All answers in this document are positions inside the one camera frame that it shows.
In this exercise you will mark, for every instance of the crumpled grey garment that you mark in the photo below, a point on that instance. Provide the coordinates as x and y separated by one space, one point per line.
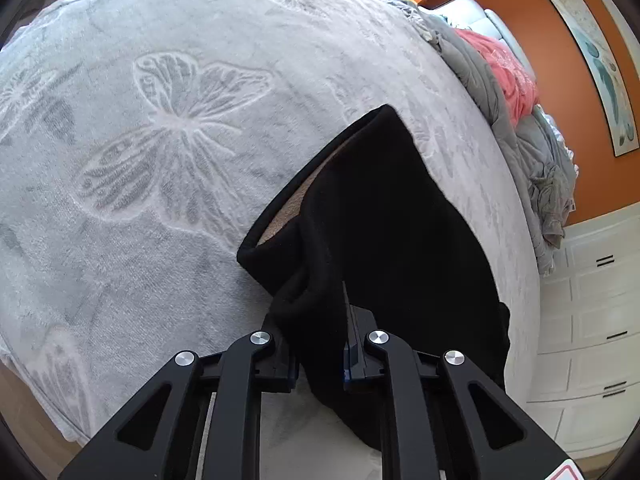
552 210

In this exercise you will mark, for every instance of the black pants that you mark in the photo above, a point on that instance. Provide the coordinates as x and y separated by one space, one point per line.
400 235

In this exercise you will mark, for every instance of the grey butterfly blanket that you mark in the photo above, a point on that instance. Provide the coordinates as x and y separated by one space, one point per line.
150 210

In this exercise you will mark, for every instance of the white wardrobe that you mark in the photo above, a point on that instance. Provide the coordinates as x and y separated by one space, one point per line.
595 340

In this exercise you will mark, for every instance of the light blue headboard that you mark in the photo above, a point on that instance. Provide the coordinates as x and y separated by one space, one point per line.
475 15

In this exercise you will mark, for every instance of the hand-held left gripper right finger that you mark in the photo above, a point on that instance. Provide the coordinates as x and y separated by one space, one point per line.
356 355

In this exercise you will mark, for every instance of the grey duvet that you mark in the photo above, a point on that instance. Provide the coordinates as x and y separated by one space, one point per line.
480 75

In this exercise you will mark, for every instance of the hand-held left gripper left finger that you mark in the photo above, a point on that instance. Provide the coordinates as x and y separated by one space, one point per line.
281 367

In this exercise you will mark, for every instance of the pink pillow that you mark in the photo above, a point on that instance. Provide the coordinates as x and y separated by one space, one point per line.
505 75

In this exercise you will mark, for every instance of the framed wall picture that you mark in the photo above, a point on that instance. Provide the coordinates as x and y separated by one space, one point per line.
597 70

